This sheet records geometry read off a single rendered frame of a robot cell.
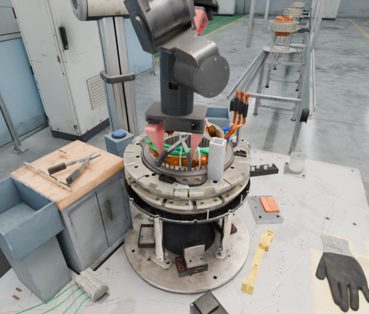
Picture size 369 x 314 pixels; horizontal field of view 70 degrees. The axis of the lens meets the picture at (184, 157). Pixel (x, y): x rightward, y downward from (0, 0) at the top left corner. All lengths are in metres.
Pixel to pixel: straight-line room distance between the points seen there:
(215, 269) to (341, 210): 0.53
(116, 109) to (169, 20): 0.68
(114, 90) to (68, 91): 1.85
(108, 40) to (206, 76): 0.67
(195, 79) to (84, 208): 0.45
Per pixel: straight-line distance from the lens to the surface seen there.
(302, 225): 0.99
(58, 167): 0.69
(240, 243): 0.85
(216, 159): 0.55
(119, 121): 1.07
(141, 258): 0.81
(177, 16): 0.41
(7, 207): 0.79
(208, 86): 0.37
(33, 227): 0.63
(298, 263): 0.88
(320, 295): 0.84
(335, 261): 0.90
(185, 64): 0.38
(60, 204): 0.63
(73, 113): 2.93
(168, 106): 0.45
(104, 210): 0.75
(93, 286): 0.77
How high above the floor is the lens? 1.45
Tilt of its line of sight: 33 degrees down
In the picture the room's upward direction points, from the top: straight up
